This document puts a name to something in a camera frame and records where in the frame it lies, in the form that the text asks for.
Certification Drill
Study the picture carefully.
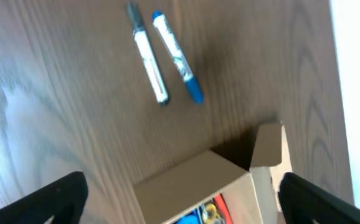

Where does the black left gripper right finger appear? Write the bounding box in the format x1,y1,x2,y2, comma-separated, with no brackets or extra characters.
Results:
278,172,360,224

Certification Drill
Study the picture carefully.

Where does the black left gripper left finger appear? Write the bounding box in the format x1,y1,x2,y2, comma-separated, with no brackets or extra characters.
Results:
0,171,88,223

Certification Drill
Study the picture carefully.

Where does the correction tape dispenser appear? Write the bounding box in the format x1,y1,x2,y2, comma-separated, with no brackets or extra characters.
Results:
201,203,225,224

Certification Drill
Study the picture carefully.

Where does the cardboard box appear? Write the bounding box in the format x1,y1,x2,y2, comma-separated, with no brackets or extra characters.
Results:
133,123,292,223

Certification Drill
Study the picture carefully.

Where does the blue plastic block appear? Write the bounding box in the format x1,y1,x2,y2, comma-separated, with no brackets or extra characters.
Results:
174,212,199,224

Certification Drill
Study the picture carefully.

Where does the blue whiteboard marker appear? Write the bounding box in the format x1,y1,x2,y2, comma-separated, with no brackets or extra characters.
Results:
152,10,204,104

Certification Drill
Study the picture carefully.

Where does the black whiteboard marker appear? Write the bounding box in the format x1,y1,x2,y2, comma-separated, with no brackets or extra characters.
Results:
126,2,170,105

